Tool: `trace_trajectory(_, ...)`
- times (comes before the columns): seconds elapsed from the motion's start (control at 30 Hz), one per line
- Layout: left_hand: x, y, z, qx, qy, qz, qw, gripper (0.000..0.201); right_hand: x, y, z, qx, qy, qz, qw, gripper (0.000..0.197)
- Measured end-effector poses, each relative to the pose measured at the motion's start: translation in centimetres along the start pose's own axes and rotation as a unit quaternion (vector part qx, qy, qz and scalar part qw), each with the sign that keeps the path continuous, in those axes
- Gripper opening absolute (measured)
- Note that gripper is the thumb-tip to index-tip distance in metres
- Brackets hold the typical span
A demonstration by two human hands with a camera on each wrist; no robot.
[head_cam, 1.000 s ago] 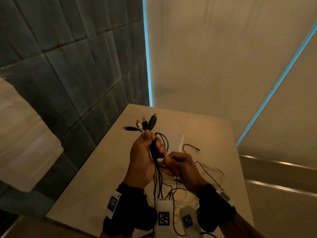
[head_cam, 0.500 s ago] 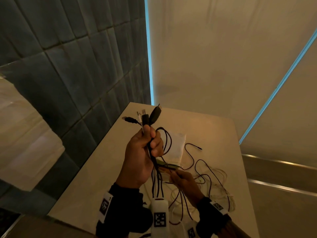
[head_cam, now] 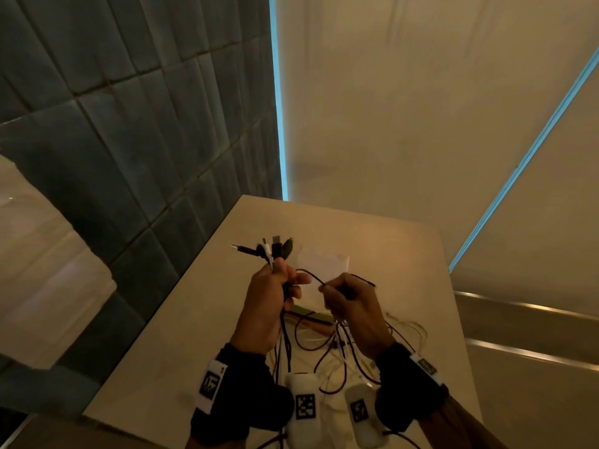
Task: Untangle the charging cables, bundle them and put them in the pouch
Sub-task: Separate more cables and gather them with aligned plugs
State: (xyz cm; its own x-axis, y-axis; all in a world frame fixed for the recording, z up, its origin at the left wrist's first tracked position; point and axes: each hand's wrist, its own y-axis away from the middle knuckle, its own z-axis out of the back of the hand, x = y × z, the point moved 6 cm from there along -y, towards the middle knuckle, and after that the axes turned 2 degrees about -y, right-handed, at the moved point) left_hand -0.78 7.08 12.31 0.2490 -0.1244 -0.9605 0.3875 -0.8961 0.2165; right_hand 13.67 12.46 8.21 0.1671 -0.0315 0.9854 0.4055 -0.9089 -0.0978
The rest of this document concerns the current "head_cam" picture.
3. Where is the person's left forearm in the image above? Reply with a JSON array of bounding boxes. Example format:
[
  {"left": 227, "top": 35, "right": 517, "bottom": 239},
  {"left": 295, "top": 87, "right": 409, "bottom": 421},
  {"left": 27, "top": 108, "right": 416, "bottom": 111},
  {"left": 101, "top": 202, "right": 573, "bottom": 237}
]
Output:
[{"left": 185, "top": 434, "right": 250, "bottom": 449}]

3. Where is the clear plastic bag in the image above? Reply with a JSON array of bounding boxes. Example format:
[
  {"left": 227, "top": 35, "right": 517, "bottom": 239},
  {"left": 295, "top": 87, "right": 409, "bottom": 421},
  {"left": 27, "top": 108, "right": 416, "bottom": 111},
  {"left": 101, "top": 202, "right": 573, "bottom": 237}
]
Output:
[{"left": 296, "top": 247, "right": 351, "bottom": 315}]

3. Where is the person's left hand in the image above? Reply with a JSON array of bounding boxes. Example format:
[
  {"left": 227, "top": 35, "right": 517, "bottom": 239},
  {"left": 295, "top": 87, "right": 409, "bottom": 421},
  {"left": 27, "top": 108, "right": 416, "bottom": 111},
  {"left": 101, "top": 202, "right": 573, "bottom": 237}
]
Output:
[{"left": 229, "top": 257, "right": 312, "bottom": 356}]

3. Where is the black left wrist strap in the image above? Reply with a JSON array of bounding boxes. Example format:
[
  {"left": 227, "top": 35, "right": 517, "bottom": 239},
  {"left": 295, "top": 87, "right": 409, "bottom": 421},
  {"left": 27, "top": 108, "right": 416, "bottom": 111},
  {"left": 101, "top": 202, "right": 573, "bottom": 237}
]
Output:
[{"left": 189, "top": 343, "right": 295, "bottom": 447}]

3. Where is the tangle of white cables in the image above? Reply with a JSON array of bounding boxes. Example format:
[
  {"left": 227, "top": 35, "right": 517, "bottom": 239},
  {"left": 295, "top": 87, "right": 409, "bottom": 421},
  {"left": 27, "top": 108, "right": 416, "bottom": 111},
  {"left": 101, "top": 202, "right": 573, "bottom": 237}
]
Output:
[{"left": 268, "top": 312, "right": 429, "bottom": 419}]

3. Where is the blue vertical light strip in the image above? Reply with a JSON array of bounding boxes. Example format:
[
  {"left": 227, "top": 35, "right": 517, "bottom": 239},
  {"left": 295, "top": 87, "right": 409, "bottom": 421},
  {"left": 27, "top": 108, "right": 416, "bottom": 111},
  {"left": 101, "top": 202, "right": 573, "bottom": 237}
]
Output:
[{"left": 268, "top": 0, "right": 289, "bottom": 202}]

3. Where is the blue slanted light strip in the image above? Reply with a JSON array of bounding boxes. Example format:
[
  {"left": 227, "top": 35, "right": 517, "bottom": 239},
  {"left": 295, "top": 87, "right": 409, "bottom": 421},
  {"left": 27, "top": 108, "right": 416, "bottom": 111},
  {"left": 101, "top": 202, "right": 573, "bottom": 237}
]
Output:
[{"left": 448, "top": 46, "right": 599, "bottom": 274}]

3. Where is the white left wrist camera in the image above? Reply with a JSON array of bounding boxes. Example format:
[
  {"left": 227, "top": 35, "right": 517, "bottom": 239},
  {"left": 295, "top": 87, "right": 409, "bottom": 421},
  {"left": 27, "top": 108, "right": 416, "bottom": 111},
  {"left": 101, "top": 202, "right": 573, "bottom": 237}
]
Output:
[{"left": 285, "top": 372, "right": 324, "bottom": 449}]

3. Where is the black right wrist strap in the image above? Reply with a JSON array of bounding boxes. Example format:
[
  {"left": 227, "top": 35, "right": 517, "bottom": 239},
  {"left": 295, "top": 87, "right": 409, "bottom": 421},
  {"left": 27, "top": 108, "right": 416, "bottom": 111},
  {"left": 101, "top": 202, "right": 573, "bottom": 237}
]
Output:
[{"left": 374, "top": 341, "right": 450, "bottom": 433}]

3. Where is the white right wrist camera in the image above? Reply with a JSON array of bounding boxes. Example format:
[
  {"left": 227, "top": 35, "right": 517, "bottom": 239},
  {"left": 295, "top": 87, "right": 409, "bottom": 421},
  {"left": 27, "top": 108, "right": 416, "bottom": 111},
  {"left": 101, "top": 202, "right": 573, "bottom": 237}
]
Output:
[{"left": 344, "top": 383, "right": 390, "bottom": 449}]

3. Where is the black cable with thin plug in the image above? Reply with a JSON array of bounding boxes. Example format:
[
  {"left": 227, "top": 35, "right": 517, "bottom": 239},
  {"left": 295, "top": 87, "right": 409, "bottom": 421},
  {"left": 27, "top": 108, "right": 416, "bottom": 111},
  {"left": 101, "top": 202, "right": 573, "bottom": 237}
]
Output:
[{"left": 231, "top": 245, "right": 271, "bottom": 263}]

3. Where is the black wrist strap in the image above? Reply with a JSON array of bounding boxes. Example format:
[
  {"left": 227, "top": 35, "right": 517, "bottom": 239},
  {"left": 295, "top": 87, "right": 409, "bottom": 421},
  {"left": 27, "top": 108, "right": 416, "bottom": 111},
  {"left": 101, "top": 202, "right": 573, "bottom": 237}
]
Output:
[
  {"left": 189, "top": 343, "right": 295, "bottom": 447},
  {"left": 374, "top": 341, "right": 450, "bottom": 433}
]

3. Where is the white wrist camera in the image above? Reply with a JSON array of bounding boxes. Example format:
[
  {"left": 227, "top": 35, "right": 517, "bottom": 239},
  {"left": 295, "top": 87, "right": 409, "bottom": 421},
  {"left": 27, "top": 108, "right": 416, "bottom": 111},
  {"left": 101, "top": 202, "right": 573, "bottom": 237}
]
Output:
[
  {"left": 344, "top": 383, "right": 390, "bottom": 449},
  {"left": 285, "top": 372, "right": 324, "bottom": 449}
]

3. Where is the green flat item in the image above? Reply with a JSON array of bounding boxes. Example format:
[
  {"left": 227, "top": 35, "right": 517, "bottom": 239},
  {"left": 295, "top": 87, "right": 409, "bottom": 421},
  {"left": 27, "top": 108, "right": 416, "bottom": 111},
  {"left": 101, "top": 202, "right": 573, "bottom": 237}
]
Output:
[{"left": 298, "top": 306, "right": 335, "bottom": 324}]

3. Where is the black cable with connector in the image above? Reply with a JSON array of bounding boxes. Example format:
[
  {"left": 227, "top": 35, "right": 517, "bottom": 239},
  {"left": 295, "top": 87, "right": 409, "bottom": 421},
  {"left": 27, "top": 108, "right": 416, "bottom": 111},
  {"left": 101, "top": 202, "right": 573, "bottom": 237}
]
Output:
[{"left": 271, "top": 235, "right": 293, "bottom": 449}]

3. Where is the person's right forearm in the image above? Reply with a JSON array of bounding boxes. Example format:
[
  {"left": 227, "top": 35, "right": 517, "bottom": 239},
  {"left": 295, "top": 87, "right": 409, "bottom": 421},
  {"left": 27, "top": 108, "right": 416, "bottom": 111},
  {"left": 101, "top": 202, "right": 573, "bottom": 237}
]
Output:
[{"left": 416, "top": 396, "right": 509, "bottom": 449}]

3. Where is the person's right hand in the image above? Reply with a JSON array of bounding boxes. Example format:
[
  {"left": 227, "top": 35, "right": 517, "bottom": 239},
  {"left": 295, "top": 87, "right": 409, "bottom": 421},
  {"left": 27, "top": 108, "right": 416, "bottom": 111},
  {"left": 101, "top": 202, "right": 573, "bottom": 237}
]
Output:
[{"left": 318, "top": 273, "right": 397, "bottom": 361}]

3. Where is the metal trim strip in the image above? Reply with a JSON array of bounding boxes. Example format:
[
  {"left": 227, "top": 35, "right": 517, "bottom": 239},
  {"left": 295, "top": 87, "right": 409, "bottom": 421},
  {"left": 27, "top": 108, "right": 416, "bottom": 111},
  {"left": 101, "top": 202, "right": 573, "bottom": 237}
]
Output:
[
  {"left": 465, "top": 338, "right": 599, "bottom": 373},
  {"left": 453, "top": 290, "right": 599, "bottom": 322}
]

